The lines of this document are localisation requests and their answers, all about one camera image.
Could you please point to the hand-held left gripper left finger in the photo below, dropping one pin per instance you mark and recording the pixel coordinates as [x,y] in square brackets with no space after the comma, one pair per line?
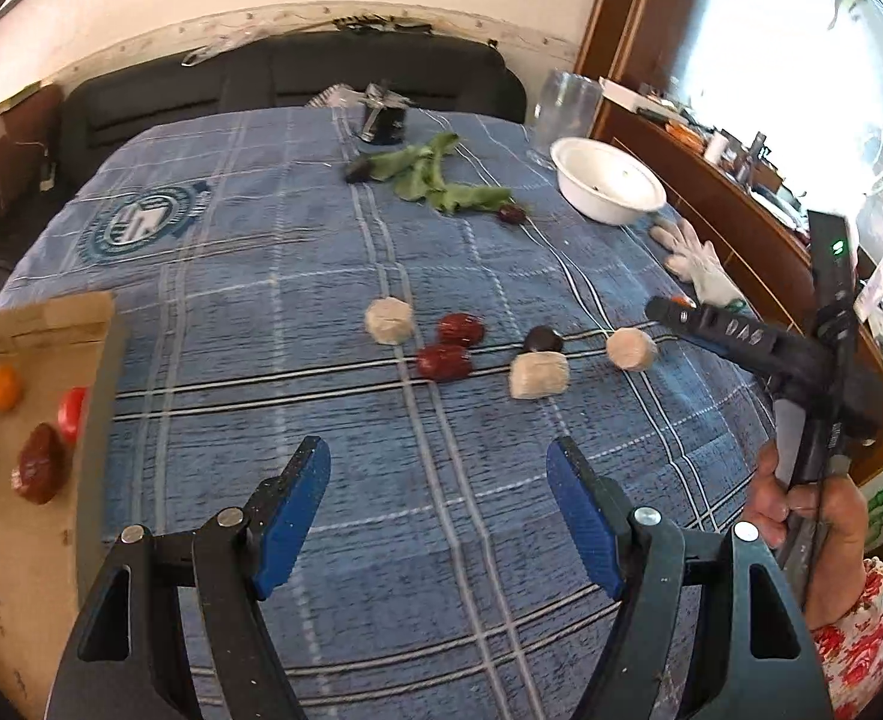
[291,525]

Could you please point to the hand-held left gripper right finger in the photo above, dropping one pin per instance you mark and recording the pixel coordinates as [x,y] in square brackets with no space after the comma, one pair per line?
[584,517]

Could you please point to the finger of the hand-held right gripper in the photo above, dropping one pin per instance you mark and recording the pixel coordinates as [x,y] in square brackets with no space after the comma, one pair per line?
[741,334]

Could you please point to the white crumbly block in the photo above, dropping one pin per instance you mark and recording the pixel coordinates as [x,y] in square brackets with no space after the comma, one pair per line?
[631,349]
[389,320]
[539,375]

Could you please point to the dark round fruit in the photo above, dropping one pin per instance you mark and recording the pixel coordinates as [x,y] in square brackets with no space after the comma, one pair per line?
[544,340]

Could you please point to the red date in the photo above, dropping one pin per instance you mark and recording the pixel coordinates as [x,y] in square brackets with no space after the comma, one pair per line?
[38,463]
[445,362]
[460,330]
[512,214]

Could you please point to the cardboard tray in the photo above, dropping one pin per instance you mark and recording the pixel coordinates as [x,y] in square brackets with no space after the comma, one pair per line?
[6,562]

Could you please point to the person's right forearm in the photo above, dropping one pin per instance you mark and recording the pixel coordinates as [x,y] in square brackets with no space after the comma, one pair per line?
[854,652]

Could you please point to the person's right hand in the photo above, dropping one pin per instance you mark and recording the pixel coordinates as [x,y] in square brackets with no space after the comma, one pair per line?
[767,495]

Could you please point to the white glove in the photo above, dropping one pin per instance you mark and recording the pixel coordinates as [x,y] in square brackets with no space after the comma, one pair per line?
[700,262]

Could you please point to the assorted small shelf items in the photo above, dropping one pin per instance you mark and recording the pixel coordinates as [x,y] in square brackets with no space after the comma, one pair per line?
[741,157]

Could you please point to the white bowl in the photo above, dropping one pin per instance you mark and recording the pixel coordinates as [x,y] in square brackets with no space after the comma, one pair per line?
[606,195]

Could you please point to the red tomato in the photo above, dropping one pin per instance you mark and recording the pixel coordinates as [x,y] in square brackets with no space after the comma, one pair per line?
[72,414]

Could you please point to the blue plaid tablecloth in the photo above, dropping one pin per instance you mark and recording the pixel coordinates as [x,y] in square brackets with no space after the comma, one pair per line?
[261,277]

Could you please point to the flat white box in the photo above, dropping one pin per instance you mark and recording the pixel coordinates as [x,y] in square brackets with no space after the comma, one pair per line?
[625,94]

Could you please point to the clear glass jar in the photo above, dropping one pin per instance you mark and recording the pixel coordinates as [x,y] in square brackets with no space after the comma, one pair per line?
[561,109]

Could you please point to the small orange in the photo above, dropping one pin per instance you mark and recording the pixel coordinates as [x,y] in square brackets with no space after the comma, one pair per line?
[2,386]

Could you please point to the green leafy vegetable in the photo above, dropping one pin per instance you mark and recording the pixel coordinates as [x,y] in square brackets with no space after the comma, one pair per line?
[426,172]

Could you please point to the small dark fruit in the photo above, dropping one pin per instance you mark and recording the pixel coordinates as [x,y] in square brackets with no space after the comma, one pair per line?
[359,169]

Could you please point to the small black metal gadget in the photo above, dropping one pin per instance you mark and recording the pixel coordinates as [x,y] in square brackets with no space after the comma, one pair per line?
[381,120]

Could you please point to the striped white cloth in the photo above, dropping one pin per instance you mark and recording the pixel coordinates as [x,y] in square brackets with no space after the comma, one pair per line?
[329,96]

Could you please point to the black sofa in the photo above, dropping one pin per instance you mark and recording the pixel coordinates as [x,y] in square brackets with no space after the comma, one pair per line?
[186,90]

